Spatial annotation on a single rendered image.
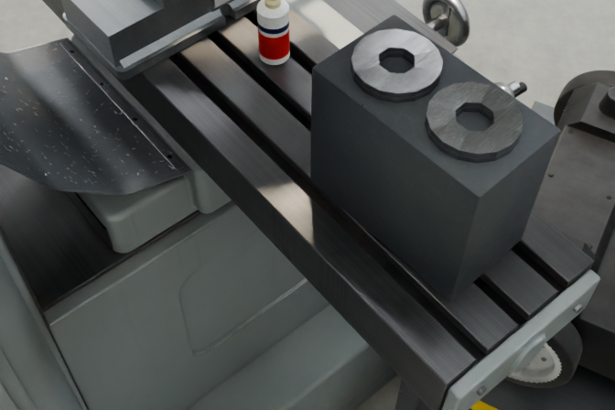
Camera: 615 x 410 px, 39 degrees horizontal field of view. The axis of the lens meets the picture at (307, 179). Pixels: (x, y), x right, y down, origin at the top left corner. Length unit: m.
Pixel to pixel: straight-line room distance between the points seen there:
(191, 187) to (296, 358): 0.62
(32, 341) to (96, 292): 0.13
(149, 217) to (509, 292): 0.49
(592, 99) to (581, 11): 1.16
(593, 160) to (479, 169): 0.77
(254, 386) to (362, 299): 0.78
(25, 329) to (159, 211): 0.23
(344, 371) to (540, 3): 1.44
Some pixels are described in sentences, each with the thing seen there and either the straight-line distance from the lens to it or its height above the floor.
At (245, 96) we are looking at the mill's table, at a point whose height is 0.93.
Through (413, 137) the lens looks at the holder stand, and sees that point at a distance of 0.81.
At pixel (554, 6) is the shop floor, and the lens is 2.74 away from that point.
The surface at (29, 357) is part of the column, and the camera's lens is 1.14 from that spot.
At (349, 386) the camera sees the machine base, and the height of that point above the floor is 0.14.
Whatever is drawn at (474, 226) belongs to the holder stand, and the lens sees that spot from 0.81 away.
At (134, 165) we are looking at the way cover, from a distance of 1.12.
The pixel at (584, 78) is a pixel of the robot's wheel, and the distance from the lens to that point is 1.70.
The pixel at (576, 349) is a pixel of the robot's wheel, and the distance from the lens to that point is 1.38.
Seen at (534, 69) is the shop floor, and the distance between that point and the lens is 2.53.
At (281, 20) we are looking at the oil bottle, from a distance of 1.08.
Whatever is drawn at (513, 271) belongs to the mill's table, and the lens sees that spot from 0.96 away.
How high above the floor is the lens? 1.73
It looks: 52 degrees down
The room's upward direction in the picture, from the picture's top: 1 degrees clockwise
